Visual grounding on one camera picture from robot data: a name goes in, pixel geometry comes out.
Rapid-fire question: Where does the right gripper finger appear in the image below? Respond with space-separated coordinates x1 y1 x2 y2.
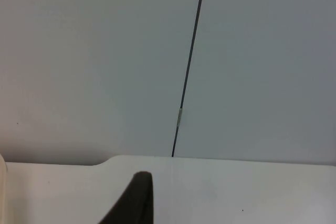
98 171 154 224

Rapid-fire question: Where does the cream box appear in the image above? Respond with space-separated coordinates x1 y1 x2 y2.
0 153 8 224

